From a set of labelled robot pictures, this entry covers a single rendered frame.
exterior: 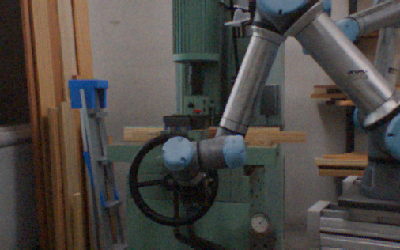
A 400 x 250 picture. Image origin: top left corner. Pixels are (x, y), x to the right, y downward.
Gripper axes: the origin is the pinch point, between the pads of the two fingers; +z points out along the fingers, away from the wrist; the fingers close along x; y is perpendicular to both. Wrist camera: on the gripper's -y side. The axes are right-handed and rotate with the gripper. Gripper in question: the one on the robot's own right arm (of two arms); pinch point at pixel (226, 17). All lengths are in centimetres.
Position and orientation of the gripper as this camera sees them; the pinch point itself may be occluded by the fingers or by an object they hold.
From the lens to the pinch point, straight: 180.3
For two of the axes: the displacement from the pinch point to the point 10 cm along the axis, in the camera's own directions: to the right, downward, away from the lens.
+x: -1.7, 6.0, -7.8
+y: -1.2, -8.0, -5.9
